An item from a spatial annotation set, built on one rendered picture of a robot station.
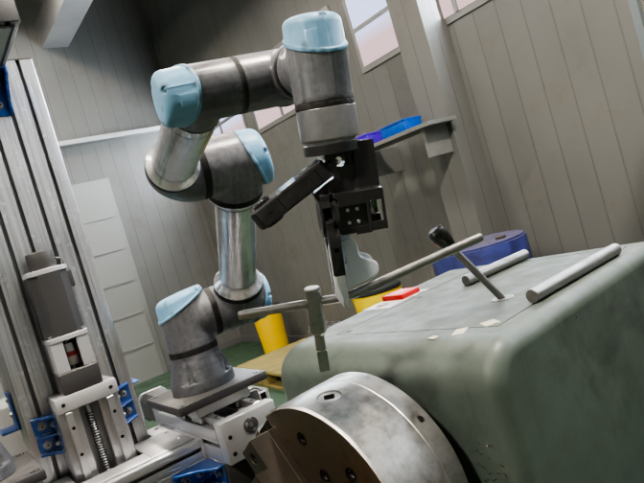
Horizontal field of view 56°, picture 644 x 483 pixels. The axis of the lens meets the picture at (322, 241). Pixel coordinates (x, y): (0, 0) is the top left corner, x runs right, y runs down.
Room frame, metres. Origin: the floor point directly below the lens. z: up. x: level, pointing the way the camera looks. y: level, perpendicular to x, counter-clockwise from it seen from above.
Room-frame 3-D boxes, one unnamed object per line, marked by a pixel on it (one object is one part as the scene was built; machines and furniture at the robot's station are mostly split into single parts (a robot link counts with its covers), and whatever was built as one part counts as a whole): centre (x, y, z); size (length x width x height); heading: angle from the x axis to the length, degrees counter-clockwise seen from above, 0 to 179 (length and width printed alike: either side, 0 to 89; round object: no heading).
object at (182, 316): (1.44, 0.36, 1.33); 0.13 x 0.12 x 0.14; 112
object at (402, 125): (4.80, -0.85, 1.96); 0.30 x 0.20 x 0.10; 34
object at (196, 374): (1.44, 0.37, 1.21); 0.15 x 0.15 x 0.10
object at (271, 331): (7.53, 0.92, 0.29); 0.38 x 0.37 x 0.59; 125
